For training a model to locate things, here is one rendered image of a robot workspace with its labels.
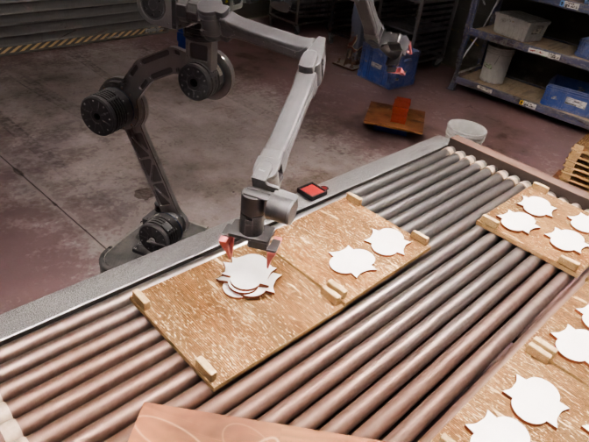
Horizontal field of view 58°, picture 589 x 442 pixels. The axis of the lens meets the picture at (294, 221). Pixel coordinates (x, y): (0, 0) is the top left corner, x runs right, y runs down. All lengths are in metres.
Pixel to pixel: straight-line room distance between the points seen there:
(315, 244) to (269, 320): 0.35
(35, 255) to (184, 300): 1.84
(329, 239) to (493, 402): 0.64
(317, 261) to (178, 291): 0.40
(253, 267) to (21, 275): 1.79
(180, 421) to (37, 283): 2.02
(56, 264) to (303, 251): 1.76
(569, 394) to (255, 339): 0.72
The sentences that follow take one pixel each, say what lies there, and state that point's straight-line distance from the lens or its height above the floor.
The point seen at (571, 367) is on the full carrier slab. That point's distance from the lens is 1.48.
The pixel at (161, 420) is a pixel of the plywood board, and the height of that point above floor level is 1.04.
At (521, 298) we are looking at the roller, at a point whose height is 0.92.
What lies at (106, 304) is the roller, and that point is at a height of 0.92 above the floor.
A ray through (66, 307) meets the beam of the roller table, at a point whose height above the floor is 0.91.
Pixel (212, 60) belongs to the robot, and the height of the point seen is 1.22.
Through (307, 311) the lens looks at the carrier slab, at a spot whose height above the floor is 0.94.
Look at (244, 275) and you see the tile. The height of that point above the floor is 0.97.
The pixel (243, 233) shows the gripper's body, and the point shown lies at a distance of 1.24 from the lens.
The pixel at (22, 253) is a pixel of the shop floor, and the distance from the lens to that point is 3.15.
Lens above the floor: 1.86
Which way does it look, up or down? 34 degrees down
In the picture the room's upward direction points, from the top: 8 degrees clockwise
